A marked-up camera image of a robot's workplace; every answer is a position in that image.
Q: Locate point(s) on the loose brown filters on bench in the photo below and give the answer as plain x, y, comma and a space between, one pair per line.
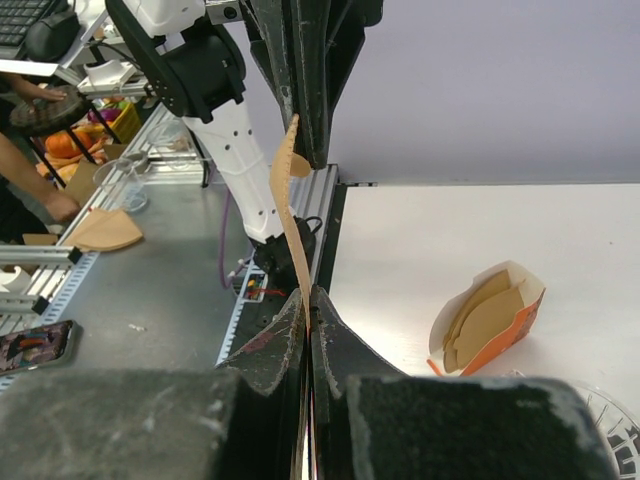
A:
105, 231

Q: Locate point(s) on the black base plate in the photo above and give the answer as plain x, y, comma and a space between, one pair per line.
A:
260, 308

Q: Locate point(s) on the clear plastic cup on bench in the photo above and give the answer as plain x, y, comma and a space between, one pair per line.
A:
121, 186

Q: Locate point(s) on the grey cable duct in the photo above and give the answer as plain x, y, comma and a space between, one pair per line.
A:
149, 311

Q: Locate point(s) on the person's hand on bench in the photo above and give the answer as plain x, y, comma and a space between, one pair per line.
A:
60, 206

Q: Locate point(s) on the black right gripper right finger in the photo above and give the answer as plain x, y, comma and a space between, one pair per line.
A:
372, 421

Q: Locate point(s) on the smartphone with dark screen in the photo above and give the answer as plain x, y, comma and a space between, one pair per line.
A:
38, 347

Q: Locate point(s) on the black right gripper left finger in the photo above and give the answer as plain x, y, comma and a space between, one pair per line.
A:
243, 419

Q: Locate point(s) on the black round stool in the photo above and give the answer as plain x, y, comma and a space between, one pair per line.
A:
54, 122

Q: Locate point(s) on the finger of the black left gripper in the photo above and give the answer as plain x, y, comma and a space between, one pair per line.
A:
327, 39
269, 28

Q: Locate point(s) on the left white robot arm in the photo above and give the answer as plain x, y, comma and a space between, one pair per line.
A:
197, 70

